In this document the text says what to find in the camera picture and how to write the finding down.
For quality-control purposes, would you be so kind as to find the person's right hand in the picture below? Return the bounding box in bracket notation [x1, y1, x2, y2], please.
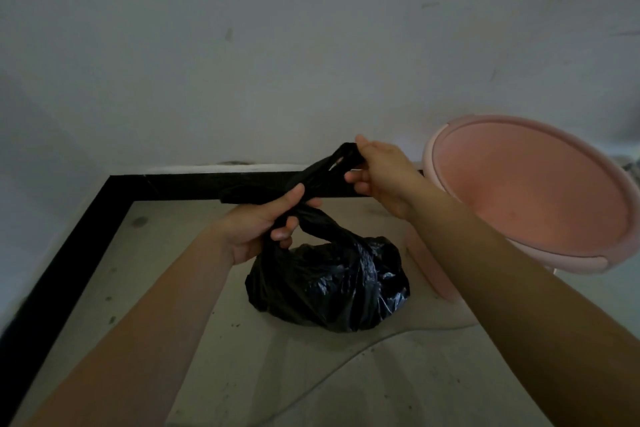
[343, 135, 431, 222]

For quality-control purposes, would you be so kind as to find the person's left hand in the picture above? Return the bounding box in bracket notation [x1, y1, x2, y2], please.
[217, 183, 323, 266]

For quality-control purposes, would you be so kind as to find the black bin liner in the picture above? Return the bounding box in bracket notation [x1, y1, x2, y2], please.
[219, 143, 411, 334]

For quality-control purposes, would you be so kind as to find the person's left forearm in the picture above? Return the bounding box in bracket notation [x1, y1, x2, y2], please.
[25, 226, 236, 427]

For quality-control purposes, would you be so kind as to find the person's right forearm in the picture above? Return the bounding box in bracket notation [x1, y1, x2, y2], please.
[405, 183, 640, 427]

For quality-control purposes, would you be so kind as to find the pale pink bin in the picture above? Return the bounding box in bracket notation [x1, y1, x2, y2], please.
[405, 114, 640, 302]

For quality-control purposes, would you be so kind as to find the thin white floor cable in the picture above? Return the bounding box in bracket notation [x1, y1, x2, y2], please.
[259, 316, 479, 427]

